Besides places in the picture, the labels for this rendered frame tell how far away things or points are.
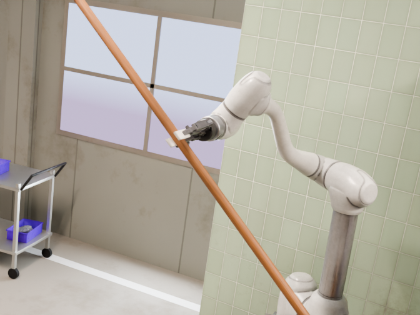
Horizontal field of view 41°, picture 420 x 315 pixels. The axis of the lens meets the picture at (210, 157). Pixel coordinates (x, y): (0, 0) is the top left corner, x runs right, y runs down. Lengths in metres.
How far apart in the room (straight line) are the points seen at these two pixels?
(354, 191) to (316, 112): 0.77
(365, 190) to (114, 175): 3.43
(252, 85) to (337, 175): 0.55
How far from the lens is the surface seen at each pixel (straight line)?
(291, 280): 2.57
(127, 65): 1.83
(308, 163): 2.28
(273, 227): 3.05
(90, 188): 5.48
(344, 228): 2.29
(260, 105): 1.97
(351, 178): 2.21
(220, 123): 1.94
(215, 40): 4.67
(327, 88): 2.83
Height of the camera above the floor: 2.36
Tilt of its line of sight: 15 degrees down
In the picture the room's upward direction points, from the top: 8 degrees clockwise
